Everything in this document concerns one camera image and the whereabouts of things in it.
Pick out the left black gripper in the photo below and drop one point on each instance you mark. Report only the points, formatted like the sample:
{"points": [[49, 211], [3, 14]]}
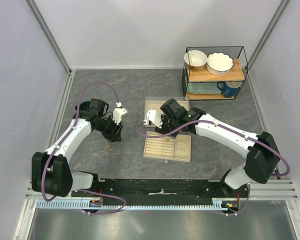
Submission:
{"points": [[114, 135]]}

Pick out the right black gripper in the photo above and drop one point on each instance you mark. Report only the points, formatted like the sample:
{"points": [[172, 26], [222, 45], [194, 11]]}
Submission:
{"points": [[163, 130]]}

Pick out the beige jewelry box with lid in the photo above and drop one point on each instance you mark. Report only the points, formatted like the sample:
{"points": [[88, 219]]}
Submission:
{"points": [[155, 103]]}

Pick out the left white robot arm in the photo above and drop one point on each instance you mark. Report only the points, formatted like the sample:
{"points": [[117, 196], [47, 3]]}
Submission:
{"points": [[50, 170]]}

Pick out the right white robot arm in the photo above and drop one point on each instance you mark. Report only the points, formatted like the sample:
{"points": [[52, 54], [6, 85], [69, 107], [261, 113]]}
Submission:
{"points": [[259, 150]]}

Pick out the beige jewelry tray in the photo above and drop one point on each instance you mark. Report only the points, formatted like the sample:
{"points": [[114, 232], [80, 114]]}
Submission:
{"points": [[168, 148]]}

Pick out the dark green mug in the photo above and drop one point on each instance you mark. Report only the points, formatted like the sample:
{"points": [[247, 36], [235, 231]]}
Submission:
{"points": [[84, 106]]}

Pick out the light blue rectangular plate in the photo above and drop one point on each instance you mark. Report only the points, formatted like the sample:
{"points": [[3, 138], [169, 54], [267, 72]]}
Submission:
{"points": [[207, 88]]}

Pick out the blue mug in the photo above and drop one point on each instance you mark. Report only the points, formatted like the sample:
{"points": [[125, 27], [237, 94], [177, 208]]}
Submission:
{"points": [[229, 89]]}

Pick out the white bowl with floral pattern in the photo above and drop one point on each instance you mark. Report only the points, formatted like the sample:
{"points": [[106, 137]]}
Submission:
{"points": [[195, 60]]}

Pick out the white scalloped bowl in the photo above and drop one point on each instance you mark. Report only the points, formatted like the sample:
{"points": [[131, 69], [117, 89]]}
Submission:
{"points": [[219, 64]]}

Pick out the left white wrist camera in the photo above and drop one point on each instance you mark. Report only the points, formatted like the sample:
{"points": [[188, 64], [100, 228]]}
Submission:
{"points": [[118, 114]]}

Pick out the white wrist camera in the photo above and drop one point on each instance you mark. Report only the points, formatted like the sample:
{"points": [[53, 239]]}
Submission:
{"points": [[118, 114], [153, 116]]}

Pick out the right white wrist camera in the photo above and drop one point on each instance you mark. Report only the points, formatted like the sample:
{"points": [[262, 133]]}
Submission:
{"points": [[153, 116]]}

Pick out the black wire shelf rack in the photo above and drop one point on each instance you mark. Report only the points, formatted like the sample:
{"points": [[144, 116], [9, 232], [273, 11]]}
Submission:
{"points": [[238, 73]]}

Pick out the light blue cable duct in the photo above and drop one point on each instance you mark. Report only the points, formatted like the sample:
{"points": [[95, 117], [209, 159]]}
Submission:
{"points": [[85, 204]]}

